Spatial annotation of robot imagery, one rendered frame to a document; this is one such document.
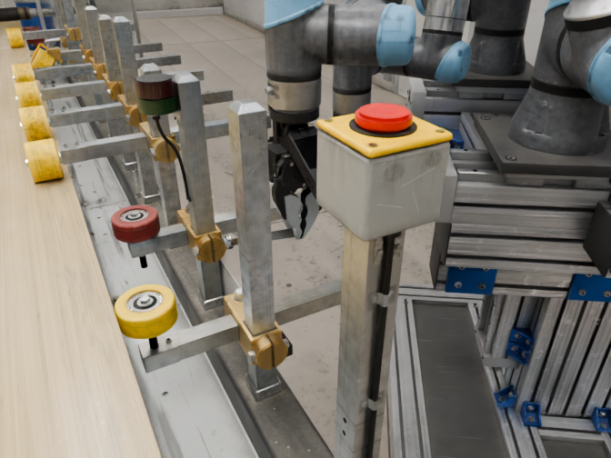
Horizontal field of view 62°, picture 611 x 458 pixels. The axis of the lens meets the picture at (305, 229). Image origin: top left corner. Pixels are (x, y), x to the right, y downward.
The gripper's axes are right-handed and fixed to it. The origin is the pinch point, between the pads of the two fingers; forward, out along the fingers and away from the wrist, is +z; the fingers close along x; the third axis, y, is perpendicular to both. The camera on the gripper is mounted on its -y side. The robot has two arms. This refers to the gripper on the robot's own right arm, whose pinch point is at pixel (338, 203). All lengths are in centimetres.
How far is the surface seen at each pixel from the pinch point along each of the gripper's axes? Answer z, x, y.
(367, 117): -41, -55, -33
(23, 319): -8, -21, -61
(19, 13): -11, 254, -49
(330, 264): 83, 82, 49
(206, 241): -4.3, -8.3, -32.3
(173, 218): 5.0, 19.2, -31.8
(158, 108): -28.3, -6.9, -36.8
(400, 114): -41, -56, -31
